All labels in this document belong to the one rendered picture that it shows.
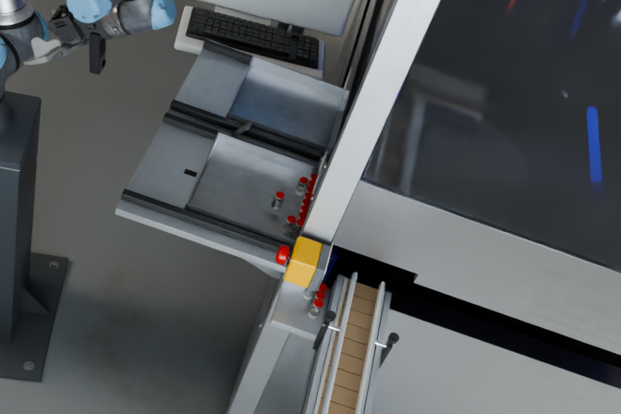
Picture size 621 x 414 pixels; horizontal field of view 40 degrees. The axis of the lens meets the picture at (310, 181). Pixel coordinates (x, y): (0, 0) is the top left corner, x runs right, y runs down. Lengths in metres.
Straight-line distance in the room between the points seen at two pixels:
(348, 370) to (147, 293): 1.28
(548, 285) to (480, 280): 0.14
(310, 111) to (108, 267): 0.99
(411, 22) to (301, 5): 1.26
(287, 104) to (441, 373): 0.80
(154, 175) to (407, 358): 0.73
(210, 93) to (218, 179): 0.31
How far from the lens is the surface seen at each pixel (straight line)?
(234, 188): 2.02
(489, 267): 1.79
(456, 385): 2.11
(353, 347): 1.76
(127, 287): 2.89
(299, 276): 1.75
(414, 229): 1.73
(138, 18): 1.89
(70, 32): 1.97
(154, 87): 3.60
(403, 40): 1.45
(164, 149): 2.07
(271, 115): 2.24
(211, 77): 2.31
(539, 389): 2.10
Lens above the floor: 2.32
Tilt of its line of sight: 43 degrees down
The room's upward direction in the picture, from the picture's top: 22 degrees clockwise
